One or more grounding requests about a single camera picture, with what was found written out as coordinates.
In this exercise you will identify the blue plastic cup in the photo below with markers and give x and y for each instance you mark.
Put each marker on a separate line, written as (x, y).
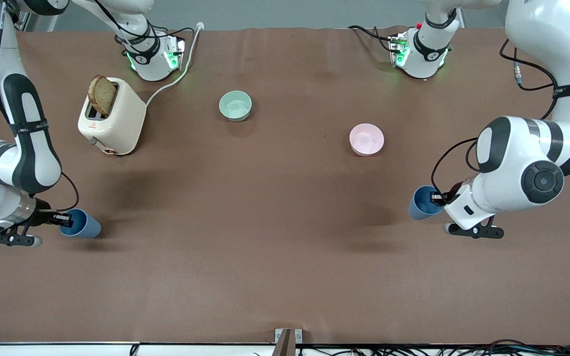
(421, 205)
(87, 227)

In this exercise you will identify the cream white toaster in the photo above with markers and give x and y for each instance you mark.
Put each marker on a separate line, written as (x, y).
(121, 123)

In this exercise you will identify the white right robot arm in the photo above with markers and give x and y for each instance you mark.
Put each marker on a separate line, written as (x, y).
(27, 148)

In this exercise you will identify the brown table cover sheet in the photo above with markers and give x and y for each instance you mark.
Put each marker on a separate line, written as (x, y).
(285, 257)

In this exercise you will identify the pink bowl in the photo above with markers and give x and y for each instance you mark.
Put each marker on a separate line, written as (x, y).
(366, 140)

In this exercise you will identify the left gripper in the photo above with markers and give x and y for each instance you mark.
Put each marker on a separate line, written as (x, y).
(452, 192)

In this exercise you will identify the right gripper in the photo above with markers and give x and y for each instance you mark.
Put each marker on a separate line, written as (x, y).
(43, 207)

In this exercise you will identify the white table edge rail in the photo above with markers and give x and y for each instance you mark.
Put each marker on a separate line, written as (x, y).
(67, 349)

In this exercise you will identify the mint green bowl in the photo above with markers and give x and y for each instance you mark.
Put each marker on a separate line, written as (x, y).
(235, 106)

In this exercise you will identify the metal bracket with brown post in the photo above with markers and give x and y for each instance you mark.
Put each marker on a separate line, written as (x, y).
(288, 341)

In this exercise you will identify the brown bread slice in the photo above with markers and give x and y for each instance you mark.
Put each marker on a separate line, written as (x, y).
(102, 96)

